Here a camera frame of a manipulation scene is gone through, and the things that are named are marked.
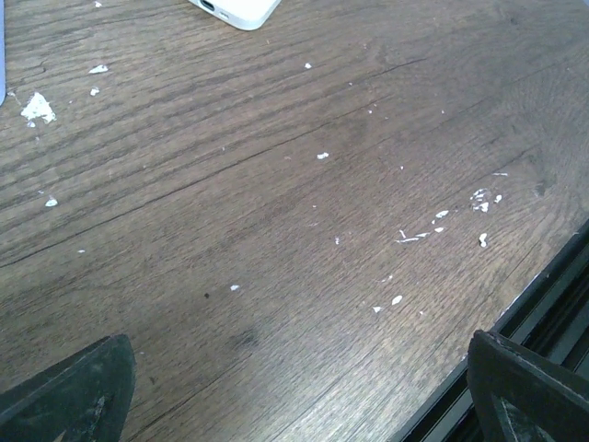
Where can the lilac phone case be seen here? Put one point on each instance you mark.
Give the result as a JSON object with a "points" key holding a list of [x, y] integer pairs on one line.
{"points": [[2, 53]]}

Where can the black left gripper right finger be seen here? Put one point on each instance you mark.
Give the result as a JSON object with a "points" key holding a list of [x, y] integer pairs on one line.
{"points": [[519, 395]]}

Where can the beige phone case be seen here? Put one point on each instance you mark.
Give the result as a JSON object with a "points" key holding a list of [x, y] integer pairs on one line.
{"points": [[245, 15]]}

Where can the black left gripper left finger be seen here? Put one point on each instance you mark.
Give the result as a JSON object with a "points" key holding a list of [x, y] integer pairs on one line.
{"points": [[85, 397]]}

